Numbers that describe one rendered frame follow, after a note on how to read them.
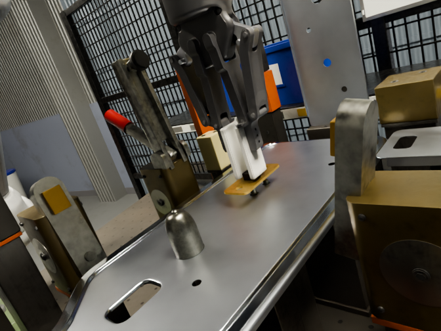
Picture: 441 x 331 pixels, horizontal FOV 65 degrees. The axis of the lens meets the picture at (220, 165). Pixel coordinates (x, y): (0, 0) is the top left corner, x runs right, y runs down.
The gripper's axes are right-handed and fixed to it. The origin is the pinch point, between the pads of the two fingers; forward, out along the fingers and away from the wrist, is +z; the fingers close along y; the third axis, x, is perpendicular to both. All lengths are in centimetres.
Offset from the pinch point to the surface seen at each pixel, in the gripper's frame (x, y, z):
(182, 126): 32, -47, 4
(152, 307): -20.8, 2.8, 5.9
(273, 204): -2.9, 4.4, 5.9
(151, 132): -2.3, -13.9, -4.6
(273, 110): 28.4, -13.5, 2.3
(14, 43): 148, -412, -93
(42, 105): 147, -415, -18
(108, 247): 11, -80, 36
